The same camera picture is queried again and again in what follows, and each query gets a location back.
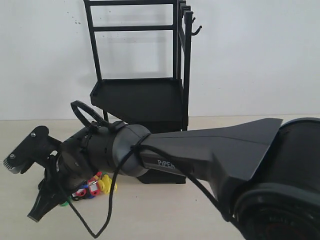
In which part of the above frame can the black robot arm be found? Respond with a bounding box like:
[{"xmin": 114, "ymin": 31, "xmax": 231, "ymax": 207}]
[{"xmin": 3, "ymin": 117, "xmax": 320, "ymax": 240}]

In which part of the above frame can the black cable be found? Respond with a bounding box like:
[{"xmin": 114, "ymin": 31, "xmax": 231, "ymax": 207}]
[{"xmin": 53, "ymin": 99, "xmax": 231, "ymax": 240}]

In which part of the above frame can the black two-tier metal rack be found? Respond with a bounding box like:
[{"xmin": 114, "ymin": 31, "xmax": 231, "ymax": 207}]
[{"xmin": 83, "ymin": 0, "xmax": 203, "ymax": 185}]

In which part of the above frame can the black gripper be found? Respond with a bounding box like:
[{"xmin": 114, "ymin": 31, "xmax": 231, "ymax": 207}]
[{"xmin": 3, "ymin": 125, "xmax": 90, "ymax": 222}]

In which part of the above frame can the colourful key tag bunch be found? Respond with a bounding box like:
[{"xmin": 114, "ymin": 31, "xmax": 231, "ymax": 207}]
[{"xmin": 69, "ymin": 171, "xmax": 113, "ymax": 202}]

